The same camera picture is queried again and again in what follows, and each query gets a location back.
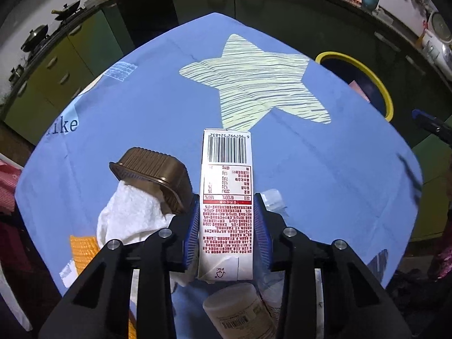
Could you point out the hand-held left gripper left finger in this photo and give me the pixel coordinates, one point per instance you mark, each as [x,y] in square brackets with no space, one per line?
[190,233]

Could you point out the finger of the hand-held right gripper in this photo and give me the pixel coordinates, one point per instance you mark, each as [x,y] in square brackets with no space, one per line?
[429,122]

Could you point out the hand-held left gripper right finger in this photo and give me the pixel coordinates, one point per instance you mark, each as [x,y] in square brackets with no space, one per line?
[263,236]

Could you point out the white drink carton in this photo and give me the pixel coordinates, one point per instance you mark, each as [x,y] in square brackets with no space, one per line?
[226,201]

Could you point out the white paper towel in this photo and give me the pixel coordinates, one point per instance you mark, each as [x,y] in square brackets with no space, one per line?
[130,212]

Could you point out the yellow-rimmed trash bin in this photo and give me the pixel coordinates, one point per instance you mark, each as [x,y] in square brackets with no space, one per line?
[348,70]

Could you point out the white kitchen appliance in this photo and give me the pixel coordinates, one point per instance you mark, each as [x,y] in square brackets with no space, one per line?
[439,58]

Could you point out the white plastic jar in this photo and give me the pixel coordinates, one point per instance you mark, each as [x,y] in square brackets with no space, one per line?
[236,310]

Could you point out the brown plastic tray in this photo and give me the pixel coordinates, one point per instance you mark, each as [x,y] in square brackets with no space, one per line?
[152,164]

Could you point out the white rice cooker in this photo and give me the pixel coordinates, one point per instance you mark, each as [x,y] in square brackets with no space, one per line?
[438,28]

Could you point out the orange snack packet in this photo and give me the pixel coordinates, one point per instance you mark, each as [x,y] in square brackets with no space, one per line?
[83,254]

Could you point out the blue star-printed tablecloth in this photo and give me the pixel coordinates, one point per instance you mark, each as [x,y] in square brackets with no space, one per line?
[141,113]

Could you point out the person's pink patterned clothing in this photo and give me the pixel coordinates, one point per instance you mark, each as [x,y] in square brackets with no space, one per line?
[443,254]

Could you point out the blue mug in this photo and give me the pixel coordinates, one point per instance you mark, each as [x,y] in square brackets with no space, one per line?
[370,0]

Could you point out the light green lower cabinet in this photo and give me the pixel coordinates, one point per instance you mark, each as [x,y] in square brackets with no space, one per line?
[53,88]

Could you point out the small steel pot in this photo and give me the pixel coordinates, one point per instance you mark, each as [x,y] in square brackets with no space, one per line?
[16,74]

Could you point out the black wok with lid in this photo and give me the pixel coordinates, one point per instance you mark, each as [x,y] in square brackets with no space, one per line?
[35,37]

